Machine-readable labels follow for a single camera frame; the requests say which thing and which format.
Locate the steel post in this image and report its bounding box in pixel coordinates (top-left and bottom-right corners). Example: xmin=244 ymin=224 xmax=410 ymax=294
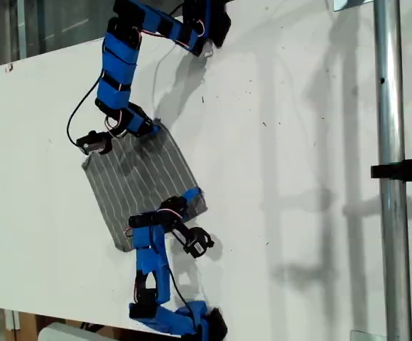
xmin=372 ymin=0 xmax=412 ymax=341

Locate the black camera cable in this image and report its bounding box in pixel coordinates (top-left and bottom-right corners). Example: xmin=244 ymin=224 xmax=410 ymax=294
xmin=165 ymin=264 xmax=195 ymax=317
xmin=66 ymin=69 xmax=104 ymax=146

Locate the white and black camera box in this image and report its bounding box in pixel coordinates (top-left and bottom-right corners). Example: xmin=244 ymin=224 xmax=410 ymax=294
xmin=75 ymin=129 xmax=114 ymax=157

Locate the black clamp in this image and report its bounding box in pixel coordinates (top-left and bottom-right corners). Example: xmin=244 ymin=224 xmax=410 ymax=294
xmin=370 ymin=151 xmax=412 ymax=191

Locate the short black camera stalk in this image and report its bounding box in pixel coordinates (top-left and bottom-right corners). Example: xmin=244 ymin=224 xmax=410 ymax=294
xmin=172 ymin=222 xmax=192 ymax=246

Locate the white table bracket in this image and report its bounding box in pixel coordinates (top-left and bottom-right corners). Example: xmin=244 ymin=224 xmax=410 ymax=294
xmin=4 ymin=309 xmax=21 ymax=332

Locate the grey striped towel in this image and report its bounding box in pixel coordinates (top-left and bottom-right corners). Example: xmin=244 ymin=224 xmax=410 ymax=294
xmin=81 ymin=122 xmax=209 ymax=254

